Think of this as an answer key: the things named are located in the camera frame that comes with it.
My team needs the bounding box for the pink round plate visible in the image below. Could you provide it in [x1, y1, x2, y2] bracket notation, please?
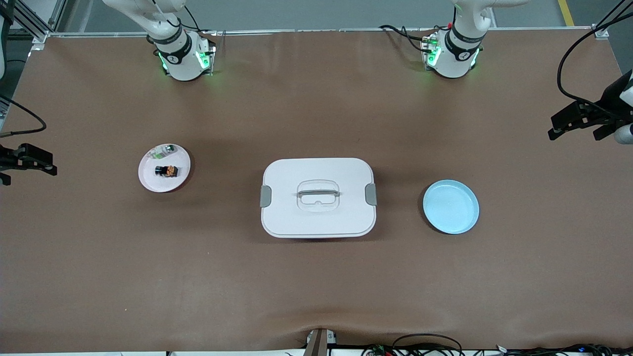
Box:
[137, 143, 191, 193]

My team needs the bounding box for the light blue round plate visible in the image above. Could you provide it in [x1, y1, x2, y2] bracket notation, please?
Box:
[422, 179, 480, 235]

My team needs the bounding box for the white lidded storage box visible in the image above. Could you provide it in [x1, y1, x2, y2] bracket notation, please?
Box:
[260, 158, 377, 239]

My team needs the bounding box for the brown table mat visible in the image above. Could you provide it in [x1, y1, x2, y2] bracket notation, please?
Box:
[0, 29, 633, 354]

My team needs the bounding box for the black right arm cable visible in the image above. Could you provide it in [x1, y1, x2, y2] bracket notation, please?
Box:
[0, 94, 47, 138]

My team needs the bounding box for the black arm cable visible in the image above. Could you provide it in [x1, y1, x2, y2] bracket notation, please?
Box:
[557, 0, 633, 108]
[0, 94, 47, 138]

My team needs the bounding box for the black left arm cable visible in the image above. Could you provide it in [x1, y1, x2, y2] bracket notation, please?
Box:
[557, 0, 633, 108]

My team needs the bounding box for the aluminium frame post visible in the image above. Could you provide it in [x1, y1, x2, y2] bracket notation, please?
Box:
[0, 0, 67, 45]
[592, 0, 633, 40]

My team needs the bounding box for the white green switch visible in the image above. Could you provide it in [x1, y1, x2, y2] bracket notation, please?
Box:
[151, 143, 178, 160]

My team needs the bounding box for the black left base cable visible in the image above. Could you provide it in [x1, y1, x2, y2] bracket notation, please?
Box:
[379, 24, 438, 54]

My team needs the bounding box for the black base cable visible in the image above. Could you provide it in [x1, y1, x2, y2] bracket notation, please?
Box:
[163, 5, 218, 36]
[379, 24, 438, 54]

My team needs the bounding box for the black right base cable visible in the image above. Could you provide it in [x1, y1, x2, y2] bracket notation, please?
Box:
[163, 5, 218, 36]

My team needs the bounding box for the black looped cable bundle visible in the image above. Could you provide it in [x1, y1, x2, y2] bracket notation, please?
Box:
[361, 333, 465, 356]

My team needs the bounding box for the brown camera mount bracket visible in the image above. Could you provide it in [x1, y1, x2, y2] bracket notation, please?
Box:
[303, 328, 338, 356]

